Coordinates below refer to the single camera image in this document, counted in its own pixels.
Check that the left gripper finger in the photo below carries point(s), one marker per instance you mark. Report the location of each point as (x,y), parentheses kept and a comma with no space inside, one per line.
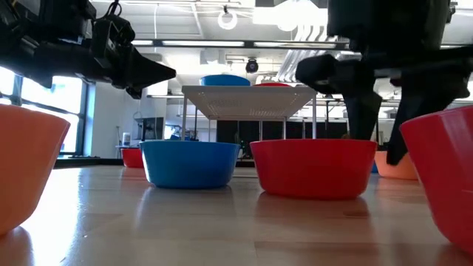
(148,70)

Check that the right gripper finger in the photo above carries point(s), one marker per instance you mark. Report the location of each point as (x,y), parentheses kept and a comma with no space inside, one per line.
(425,85)
(354,81)

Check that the blue plastic mini bowl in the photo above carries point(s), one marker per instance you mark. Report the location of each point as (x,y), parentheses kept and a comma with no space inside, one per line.
(225,80)
(374,169)
(188,166)

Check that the red plastic mini bowl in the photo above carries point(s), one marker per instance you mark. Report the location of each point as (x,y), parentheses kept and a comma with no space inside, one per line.
(447,177)
(314,170)
(272,85)
(131,159)

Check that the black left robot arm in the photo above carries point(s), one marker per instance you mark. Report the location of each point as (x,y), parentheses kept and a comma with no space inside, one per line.
(37,18)

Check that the white ceiling pipes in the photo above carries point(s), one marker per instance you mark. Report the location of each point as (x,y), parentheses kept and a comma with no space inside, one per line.
(295,59)

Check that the white jug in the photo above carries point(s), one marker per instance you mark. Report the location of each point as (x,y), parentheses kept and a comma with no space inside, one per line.
(126,139)

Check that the bright ceiling light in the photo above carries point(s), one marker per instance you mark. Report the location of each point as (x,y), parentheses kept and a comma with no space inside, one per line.
(288,16)

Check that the white perforated metal shelf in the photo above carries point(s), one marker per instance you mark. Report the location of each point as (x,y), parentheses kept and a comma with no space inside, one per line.
(247,101)

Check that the black cabinet row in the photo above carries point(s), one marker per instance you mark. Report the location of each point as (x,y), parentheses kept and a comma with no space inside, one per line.
(240,131)

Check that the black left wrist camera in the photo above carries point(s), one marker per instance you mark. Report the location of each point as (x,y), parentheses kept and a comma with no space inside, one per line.
(111,37)

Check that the black window frame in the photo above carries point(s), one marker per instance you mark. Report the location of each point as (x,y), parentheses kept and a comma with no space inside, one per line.
(17,86)

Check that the black overhead camera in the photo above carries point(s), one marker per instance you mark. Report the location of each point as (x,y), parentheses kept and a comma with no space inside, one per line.
(252,66)

